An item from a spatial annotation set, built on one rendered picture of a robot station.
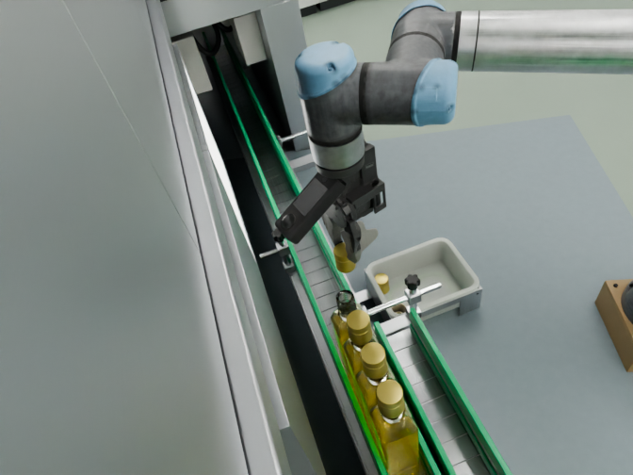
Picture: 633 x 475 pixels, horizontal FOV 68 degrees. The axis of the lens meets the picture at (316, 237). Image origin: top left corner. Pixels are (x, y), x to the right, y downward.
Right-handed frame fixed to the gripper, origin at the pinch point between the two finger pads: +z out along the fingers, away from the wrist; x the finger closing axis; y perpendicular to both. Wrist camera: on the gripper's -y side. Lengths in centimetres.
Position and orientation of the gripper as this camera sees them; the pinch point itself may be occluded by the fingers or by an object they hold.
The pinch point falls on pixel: (344, 252)
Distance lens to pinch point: 81.6
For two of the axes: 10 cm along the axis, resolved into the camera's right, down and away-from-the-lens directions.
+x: -5.5, -5.5, 6.2
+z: 1.6, 6.6, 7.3
